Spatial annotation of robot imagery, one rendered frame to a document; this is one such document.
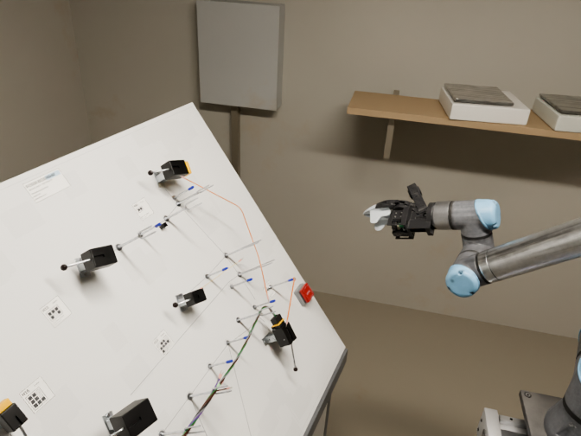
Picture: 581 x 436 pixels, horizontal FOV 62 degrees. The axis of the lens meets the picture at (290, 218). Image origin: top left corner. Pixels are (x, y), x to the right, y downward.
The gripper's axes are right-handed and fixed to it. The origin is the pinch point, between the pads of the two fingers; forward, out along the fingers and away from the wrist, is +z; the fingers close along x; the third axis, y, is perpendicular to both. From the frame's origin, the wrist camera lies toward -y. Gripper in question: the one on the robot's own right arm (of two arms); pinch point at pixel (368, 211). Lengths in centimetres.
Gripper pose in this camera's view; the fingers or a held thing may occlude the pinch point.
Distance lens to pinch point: 141.7
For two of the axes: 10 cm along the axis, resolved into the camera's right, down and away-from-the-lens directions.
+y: -3.1, 8.2, -4.8
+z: -8.2, 0.3, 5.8
